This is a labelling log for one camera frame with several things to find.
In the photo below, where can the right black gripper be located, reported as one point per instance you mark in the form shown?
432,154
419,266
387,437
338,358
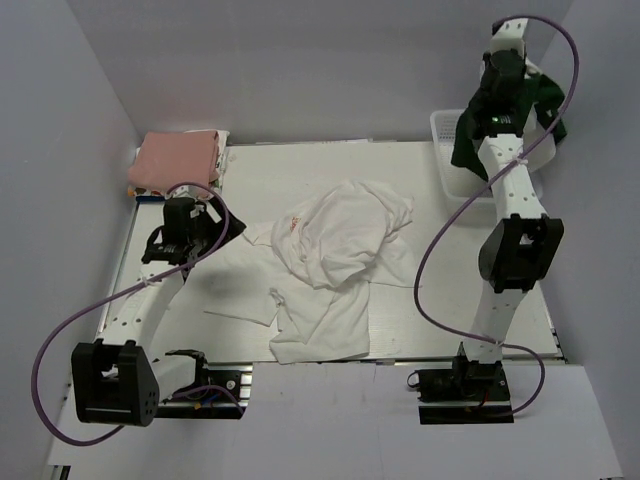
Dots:
518,90

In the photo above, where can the green and white t shirt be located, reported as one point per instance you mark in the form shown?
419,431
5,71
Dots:
537,108

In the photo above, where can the white t shirt with print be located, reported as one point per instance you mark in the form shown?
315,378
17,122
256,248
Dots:
352,231

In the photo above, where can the plain white t shirt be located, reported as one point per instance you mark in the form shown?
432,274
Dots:
248,282

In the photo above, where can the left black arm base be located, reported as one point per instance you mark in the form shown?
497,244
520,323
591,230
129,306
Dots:
193,388

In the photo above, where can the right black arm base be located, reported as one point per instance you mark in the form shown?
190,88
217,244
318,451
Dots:
466,393

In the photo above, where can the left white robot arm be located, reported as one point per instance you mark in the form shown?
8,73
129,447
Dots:
116,379

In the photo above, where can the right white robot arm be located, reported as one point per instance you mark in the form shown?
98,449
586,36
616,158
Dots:
518,252

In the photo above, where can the white plastic basket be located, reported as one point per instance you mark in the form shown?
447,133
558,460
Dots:
459,183

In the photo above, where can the patterned folded t shirt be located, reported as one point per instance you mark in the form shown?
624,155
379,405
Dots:
220,165

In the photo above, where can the pink folded t shirt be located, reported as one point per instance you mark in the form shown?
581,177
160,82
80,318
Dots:
172,160

